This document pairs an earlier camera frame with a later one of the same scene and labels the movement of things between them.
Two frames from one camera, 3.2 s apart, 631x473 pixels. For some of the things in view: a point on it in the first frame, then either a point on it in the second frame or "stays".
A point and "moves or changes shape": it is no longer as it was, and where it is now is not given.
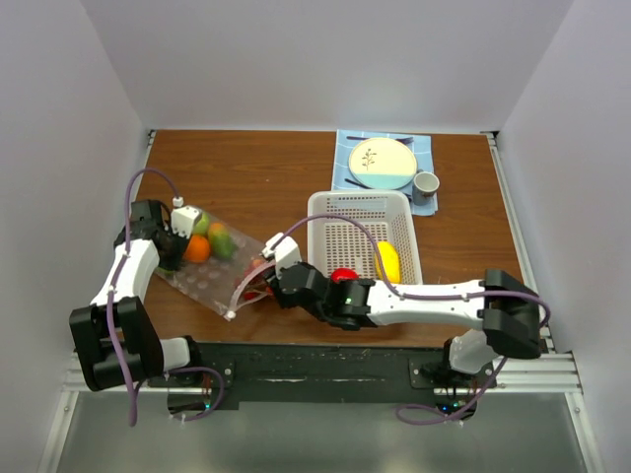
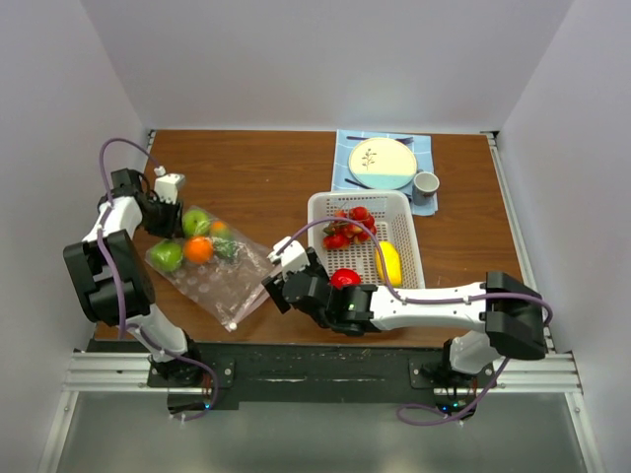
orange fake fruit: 198,248 stays
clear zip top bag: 218,262 moves or changes shape
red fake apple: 344,273 stays
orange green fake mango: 222,243 stays
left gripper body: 176,245 -> 163,218
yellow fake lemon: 390,262 stays
